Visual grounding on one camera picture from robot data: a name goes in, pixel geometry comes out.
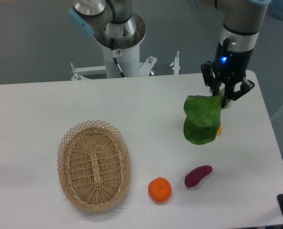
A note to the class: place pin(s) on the yellow mango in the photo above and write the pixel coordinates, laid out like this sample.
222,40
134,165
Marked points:
219,129

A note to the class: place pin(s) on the green leafy vegetable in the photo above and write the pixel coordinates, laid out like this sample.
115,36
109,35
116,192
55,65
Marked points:
202,120

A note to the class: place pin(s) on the purple sweet potato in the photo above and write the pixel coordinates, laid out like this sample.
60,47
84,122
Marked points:
196,175

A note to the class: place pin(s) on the orange mandarin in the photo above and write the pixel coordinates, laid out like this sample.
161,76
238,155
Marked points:
159,190

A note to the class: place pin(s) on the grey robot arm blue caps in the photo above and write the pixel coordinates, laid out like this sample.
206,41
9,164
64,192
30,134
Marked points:
242,22

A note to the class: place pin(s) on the woven wicker basket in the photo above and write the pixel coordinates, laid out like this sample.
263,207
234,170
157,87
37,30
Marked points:
93,165

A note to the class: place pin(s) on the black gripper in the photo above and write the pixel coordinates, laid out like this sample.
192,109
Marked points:
229,68

